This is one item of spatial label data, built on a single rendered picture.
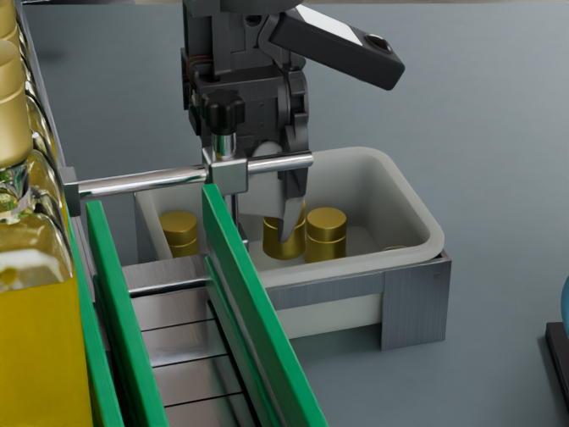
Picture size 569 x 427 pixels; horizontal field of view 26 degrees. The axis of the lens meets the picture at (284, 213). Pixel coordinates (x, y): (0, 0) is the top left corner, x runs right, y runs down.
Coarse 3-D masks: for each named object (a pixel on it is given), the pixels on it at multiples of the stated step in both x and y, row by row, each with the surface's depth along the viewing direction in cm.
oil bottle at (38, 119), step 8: (32, 88) 63; (32, 96) 62; (40, 96) 63; (32, 104) 61; (40, 104) 62; (32, 112) 61; (40, 112) 61; (32, 120) 61; (40, 120) 61; (48, 120) 62; (40, 128) 61; (48, 128) 62; (48, 136) 62; (56, 160) 62
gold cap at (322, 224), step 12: (312, 216) 104; (324, 216) 104; (336, 216) 104; (312, 228) 103; (324, 228) 102; (336, 228) 102; (312, 240) 103; (324, 240) 103; (336, 240) 103; (312, 252) 104; (324, 252) 103; (336, 252) 104
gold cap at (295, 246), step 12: (264, 216) 98; (300, 216) 98; (264, 228) 99; (276, 228) 98; (300, 228) 98; (264, 240) 100; (276, 240) 98; (288, 240) 98; (300, 240) 99; (276, 252) 99; (288, 252) 99; (300, 252) 100
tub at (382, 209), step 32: (320, 160) 107; (352, 160) 108; (384, 160) 106; (160, 192) 104; (192, 192) 105; (320, 192) 108; (352, 192) 109; (384, 192) 105; (160, 224) 98; (256, 224) 108; (352, 224) 110; (384, 224) 106; (416, 224) 99; (160, 256) 94; (256, 256) 106; (352, 256) 106; (384, 256) 94; (416, 256) 94
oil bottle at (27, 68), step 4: (20, 40) 68; (20, 44) 68; (24, 44) 69; (20, 48) 67; (24, 48) 68; (20, 52) 66; (24, 52) 67; (24, 56) 66; (28, 56) 68; (24, 60) 66; (28, 60) 67; (24, 64) 66; (28, 64) 66; (24, 68) 66; (28, 68) 66; (28, 72) 66; (32, 72) 67; (28, 76) 66; (32, 76) 66; (32, 80) 66
